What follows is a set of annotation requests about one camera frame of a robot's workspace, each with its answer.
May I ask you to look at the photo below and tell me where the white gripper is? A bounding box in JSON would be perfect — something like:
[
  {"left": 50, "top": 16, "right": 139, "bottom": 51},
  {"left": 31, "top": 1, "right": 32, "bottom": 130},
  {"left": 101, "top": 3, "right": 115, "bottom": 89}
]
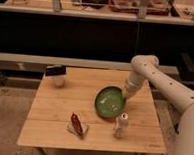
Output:
[{"left": 122, "top": 71, "right": 146, "bottom": 99}]

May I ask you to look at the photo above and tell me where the green ceramic bowl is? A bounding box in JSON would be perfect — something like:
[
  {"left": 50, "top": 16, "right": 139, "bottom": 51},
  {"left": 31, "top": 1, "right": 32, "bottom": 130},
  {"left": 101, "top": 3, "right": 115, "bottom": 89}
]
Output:
[{"left": 95, "top": 86, "right": 126, "bottom": 118}]

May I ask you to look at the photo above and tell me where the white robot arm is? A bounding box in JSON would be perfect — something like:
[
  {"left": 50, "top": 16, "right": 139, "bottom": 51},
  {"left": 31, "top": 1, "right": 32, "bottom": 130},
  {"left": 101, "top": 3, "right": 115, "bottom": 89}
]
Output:
[{"left": 123, "top": 55, "right": 194, "bottom": 155}]

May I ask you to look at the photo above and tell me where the red chip packet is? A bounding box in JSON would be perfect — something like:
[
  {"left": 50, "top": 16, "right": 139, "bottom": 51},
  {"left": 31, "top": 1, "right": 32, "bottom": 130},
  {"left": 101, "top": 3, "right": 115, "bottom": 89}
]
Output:
[{"left": 71, "top": 113, "right": 84, "bottom": 136}]

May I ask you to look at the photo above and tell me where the white cup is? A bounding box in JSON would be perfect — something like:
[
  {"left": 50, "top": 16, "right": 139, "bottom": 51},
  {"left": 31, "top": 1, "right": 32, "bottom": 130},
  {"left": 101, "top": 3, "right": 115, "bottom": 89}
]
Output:
[{"left": 53, "top": 75, "right": 64, "bottom": 87}]

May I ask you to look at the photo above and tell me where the wooden side table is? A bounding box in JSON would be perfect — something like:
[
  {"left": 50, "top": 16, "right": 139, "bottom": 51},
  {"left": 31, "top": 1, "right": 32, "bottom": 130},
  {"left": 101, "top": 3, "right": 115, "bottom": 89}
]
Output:
[{"left": 18, "top": 67, "right": 166, "bottom": 154}]

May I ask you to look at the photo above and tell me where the red wicker tray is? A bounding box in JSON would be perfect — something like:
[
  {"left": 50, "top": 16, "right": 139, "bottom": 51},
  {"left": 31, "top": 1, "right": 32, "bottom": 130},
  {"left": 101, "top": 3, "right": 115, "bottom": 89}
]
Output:
[{"left": 109, "top": 0, "right": 171, "bottom": 16}]

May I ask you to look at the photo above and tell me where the black card on cup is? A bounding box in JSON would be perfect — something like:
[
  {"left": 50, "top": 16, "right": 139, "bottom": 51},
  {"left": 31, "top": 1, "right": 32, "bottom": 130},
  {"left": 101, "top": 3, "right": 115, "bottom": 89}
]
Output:
[{"left": 45, "top": 65, "right": 66, "bottom": 77}]

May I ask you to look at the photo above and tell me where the black flat object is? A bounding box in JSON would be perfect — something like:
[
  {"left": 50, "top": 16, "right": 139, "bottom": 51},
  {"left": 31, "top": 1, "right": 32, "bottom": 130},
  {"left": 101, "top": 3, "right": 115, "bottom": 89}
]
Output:
[{"left": 82, "top": 0, "right": 108, "bottom": 9}]

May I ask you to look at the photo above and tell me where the long wooden bench shelf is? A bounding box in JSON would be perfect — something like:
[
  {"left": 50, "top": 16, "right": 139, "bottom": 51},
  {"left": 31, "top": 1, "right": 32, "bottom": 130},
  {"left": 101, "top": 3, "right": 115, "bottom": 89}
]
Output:
[{"left": 0, "top": 0, "right": 194, "bottom": 26}]

